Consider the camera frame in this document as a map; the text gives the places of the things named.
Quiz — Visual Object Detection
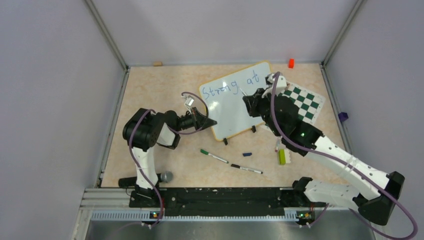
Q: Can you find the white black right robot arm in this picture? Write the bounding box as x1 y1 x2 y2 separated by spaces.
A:
242 88 405 226

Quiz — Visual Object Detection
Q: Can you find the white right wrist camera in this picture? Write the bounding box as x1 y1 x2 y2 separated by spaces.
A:
261 71 290 98

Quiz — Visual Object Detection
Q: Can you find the green white toy brick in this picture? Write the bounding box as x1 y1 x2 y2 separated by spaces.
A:
277 149 291 166

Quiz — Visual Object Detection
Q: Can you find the green white chess mat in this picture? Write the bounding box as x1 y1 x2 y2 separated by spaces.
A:
275 82 327 125

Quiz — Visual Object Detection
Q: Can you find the black capped marker pen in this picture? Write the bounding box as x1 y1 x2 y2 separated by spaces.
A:
230 163 263 175

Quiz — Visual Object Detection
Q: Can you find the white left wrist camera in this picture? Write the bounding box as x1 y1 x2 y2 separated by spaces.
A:
183 95 195 109

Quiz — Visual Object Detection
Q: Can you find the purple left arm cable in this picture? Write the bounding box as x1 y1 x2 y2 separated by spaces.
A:
128 91 210 229

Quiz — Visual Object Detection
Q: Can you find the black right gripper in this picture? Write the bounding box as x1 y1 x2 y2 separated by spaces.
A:
244 87 283 137

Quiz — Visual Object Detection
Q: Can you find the purple small object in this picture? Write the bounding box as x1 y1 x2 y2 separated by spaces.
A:
338 112 349 123

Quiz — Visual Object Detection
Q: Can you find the small wooden block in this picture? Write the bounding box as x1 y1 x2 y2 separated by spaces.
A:
153 61 163 67

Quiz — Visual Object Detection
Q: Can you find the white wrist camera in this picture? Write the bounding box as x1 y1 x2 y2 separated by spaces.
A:
183 95 195 109
261 71 290 98

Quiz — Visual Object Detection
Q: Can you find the yellow framed whiteboard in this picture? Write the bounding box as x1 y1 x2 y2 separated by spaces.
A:
199 61 271 141

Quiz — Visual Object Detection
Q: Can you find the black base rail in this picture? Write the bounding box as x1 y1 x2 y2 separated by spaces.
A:
129 187 300 217

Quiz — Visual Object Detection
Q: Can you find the green capped marker pen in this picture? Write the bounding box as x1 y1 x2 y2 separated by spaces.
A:
200 149 230 164

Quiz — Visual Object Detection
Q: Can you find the orange red small block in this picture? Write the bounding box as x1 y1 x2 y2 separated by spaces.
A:
287 58 295 69

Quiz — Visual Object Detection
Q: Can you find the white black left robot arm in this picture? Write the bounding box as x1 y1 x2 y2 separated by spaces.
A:
118 107 218 207

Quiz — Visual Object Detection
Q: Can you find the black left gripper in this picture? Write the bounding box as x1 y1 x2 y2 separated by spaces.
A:
174 107 217 133

